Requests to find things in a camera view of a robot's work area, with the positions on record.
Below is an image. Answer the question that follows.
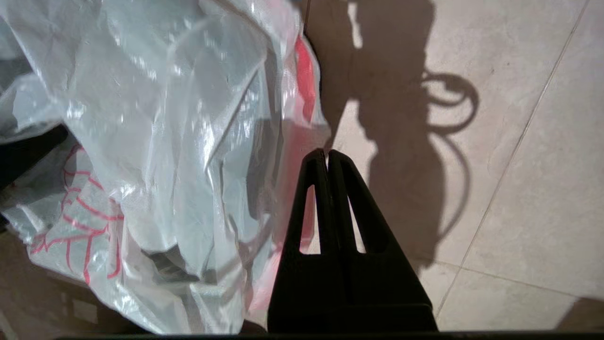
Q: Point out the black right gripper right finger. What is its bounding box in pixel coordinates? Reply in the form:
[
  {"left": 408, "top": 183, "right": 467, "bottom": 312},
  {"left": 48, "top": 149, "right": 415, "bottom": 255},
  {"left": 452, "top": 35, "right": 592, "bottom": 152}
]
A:
[{"left": 328, "top": 150, "right": 439, "bottom": 333}]

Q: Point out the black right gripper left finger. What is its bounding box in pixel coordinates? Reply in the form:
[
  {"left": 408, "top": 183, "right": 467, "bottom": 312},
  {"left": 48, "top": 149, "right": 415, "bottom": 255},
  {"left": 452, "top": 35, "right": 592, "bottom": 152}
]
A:
[{"left": 267, "top": 148, "right": 341, "bottom": 333}]

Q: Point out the white bin liner bag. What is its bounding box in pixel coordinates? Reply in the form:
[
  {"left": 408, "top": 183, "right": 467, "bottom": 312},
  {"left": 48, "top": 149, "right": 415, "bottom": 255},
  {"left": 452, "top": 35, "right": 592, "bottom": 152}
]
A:
[{"left": 0, "top": 0, "right": 332, "bottom": 334}]

